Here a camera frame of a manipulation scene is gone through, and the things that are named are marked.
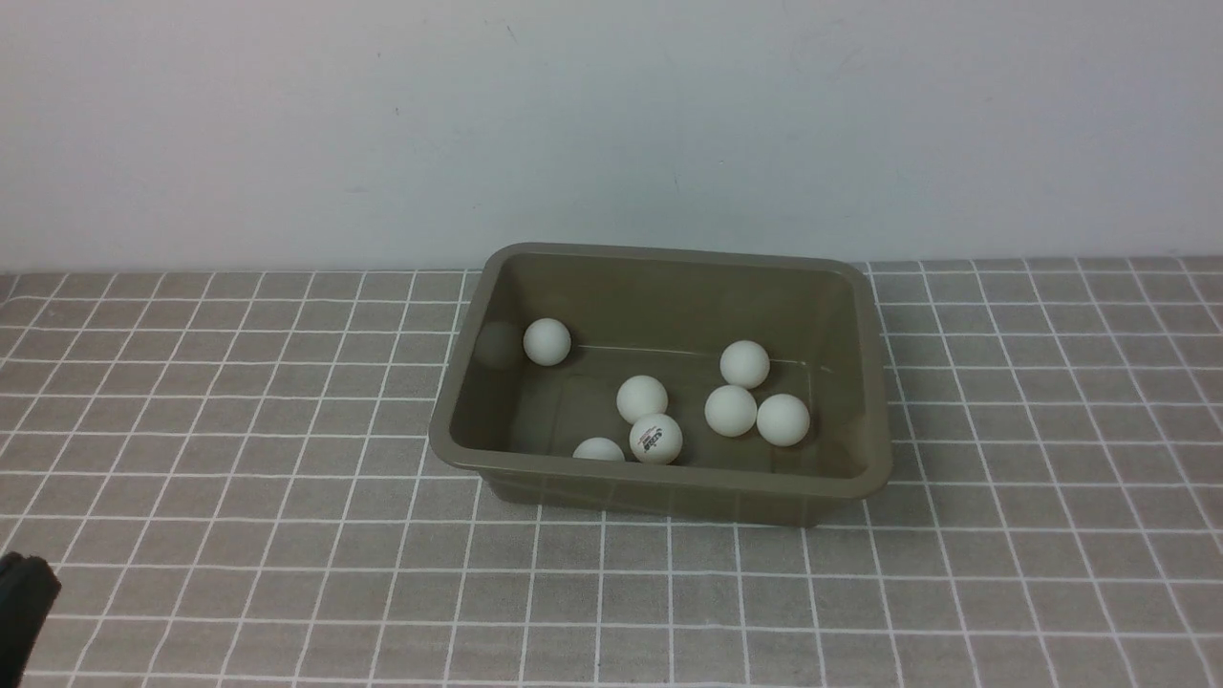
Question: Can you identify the white ball with logo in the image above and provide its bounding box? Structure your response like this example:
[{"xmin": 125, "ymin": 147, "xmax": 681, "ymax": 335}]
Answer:
[{"xmin": 629, "ymin": 413, "xmax": 684, "ymax": 466}]

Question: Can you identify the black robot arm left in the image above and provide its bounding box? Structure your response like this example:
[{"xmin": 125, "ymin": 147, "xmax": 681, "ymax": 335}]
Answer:
[{"xmin": 1, "ymin": 551, "xmax": 62, "ymax": 687}]

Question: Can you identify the olive green plastic bin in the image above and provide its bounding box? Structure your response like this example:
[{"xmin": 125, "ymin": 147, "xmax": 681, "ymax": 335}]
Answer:
[{"xmin": 428, "ymin": 243, "xmax": 892, "ymax": 527}]

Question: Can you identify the grey checked tablecloth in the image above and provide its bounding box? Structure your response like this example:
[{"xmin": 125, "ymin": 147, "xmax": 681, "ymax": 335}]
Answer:
[{"xmin": 1, "ymin": 257, "xmax": 1222, "ymax": 687}]

